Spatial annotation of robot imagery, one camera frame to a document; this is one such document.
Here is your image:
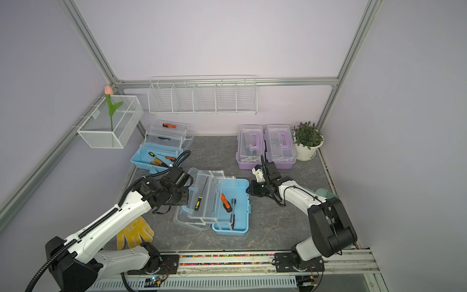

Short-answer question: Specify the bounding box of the orange screwdriver in lid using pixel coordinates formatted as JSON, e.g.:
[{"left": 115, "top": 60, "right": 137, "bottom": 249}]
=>
[{"left": 162, "top": 123, "right": 177, "bottom": 129}]

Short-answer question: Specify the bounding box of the yellow handled screwdriver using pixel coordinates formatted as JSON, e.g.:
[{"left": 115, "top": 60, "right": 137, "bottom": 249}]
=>
[{"left": 148, "top": 152, "right": 169, "bottom": 168}]

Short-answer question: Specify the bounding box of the purple toolbox with ratchet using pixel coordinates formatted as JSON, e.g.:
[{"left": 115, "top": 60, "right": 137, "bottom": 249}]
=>
[{"left": 236, "top": 125, "right": 265, "bottom": 170}]

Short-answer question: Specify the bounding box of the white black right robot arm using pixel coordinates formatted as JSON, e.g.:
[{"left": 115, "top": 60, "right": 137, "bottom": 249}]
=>
[{"left": 246, "top": 156, "right": 358, "bottom": 272}]

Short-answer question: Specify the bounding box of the white potted green plant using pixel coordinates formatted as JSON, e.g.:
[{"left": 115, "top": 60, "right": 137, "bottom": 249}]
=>
[{"left": 293, "top": 121, "right": 324, "bottom": 161}]

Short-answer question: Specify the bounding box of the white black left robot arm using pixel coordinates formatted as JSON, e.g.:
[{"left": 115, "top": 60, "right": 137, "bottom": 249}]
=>
[{"left": 26, "top": 151, "right": 194, "bottom": 292}]

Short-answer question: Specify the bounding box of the green dustpan brush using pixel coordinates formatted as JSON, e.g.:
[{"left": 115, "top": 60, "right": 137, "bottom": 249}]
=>
[{"left": 315, "top": 188, "right": 339, "bottom": 199}]

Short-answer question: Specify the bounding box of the orange handled screwdriver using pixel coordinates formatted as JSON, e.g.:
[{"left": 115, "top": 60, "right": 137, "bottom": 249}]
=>
[{"left": 158, "top": 154, "right": 176, "bottom": 162}]

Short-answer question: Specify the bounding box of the yellow work glove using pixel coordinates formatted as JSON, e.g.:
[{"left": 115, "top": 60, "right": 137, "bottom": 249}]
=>
[{"left": 117, "top": 217, "right": 154, "bottom": 250}]

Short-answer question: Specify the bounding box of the orange screwdriver in tray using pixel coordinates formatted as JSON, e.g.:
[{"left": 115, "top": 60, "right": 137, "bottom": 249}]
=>
[{"left": 216, "top": 184, "right": 233, "bottom": 213}]

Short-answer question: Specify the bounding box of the white mesh wall basket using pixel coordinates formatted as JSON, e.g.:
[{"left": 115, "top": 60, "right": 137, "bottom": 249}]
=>
[{"left": 77, "top": 95, "right": 144, "bottom": 149}]

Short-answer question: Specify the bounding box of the white wire wall shelf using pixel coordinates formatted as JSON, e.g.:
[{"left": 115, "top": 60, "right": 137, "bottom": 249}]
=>
[{"left": 148, "top": 75, "right": 258, "bottom": 115}]

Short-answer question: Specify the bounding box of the purple toolbox with wrench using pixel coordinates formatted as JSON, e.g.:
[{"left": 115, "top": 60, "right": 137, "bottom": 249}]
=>
[{"left": 265, "top": 124, "right": 296, "bottom": 170}]

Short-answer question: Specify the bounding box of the pink artificial tulip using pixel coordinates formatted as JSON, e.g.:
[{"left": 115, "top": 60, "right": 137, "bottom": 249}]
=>
[{"left": 104, "top": 85, "right": 123, "bottom": 131}]

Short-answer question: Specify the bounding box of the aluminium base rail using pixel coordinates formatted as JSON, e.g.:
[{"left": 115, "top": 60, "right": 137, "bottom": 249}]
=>
[{"left": 85, "top": 249, "right": 387, "bottom": 292}]

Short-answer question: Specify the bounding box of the yellow black screwdriver in lid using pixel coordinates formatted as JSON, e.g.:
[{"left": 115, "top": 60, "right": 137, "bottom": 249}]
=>
[{"left": 194, "top": 178, "right": 208, "bottom": 211}]

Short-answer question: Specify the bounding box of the light blue toolbox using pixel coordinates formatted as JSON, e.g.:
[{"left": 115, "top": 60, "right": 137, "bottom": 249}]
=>
[
  {"left": 173, "top": 168, "right": 251, "bottom": 236},
  {"left": 131, "top": 120, "right": 194, "bottom": 174}
]

